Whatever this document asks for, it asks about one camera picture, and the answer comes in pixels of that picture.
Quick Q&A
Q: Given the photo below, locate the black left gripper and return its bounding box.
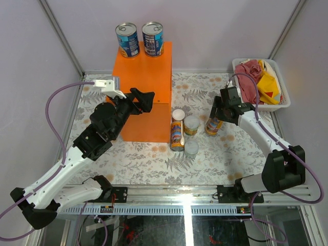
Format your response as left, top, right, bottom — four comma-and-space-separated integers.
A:
110, 88, 155, 139

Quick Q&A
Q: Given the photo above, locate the yellow porridge can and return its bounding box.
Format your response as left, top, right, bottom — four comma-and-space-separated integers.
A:
205, 117, 223, 136

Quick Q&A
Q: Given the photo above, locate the orange wooden box shelf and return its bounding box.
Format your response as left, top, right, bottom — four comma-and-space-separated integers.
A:
112, 42, 172, 142

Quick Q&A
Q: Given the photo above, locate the blue tin can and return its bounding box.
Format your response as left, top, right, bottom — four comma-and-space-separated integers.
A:
115, 23, 140, 58
142, 22, 163, 57

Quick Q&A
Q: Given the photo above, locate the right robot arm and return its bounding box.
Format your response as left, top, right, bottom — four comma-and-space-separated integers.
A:
210, 86, 305, 202

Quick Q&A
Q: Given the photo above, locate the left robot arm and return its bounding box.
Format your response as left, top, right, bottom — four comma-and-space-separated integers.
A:
10, 88, 155, 230

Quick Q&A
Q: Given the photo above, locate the upright yellow can white lid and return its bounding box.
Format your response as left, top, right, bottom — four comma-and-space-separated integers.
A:
183, 115, 200, 136

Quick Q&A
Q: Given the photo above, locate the rear can white lid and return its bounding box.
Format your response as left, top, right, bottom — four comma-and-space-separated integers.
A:
172, 109, 186, 121

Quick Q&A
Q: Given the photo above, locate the lying yellow can with spoon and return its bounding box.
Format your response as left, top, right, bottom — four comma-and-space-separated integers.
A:
170, 121, 184, 151

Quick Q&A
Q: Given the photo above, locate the pink cloth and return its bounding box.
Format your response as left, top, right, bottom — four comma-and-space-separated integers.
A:
234, 59, 262, 104

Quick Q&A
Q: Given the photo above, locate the yellow cloth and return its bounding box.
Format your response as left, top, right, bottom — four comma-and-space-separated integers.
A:
257, 59, 281, 105

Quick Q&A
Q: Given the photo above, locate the white plastic basket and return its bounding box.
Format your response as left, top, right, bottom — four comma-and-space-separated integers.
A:
232, 58, 291, 112

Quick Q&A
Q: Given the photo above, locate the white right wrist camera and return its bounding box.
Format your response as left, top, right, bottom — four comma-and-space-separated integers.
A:
225, 78, 241, 97

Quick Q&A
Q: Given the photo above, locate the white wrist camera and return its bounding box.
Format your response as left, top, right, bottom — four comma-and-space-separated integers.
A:
225, 78, 241, 97
93, 76, 126, 99

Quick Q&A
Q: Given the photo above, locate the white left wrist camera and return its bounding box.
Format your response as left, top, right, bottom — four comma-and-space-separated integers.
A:
93, 76, 126, 99

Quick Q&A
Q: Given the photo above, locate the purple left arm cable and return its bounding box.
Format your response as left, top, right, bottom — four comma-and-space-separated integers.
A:
0, 81, 95, 241

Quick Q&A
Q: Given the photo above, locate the aluminium mounting rail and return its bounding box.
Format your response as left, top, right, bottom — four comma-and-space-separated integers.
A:
58, 184, 315, 206

